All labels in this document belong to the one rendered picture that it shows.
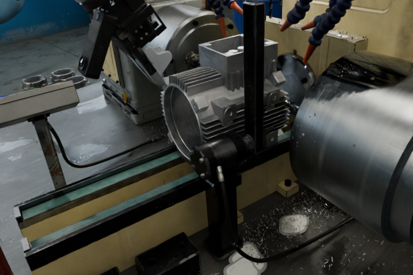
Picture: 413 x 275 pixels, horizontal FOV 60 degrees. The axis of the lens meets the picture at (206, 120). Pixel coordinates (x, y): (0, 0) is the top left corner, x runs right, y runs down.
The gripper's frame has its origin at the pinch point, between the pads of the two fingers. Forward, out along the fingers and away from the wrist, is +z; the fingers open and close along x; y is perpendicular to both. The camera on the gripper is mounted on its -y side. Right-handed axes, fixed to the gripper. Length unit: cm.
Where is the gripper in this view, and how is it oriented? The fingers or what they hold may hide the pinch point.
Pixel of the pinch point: (156, 82)
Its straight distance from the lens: 71.8
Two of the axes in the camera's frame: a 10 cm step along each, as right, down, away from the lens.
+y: 7.0, -7.0, 1.6
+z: 4.7, 6.1, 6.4
